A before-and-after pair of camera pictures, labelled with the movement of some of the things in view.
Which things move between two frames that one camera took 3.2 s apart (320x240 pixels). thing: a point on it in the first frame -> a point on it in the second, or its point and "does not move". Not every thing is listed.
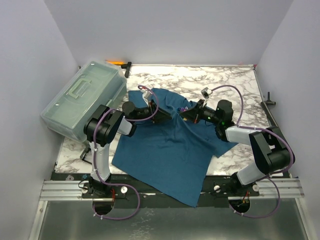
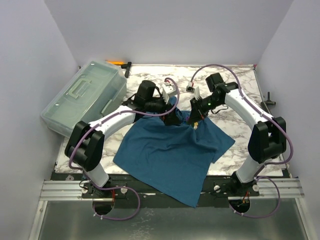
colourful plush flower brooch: (183, 109) -> (195, 125)
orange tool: (110, 62) does not move
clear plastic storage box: (98, 83) does not move
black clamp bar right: (269, 102) does not move
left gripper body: (148, 112) -> (161, 106)
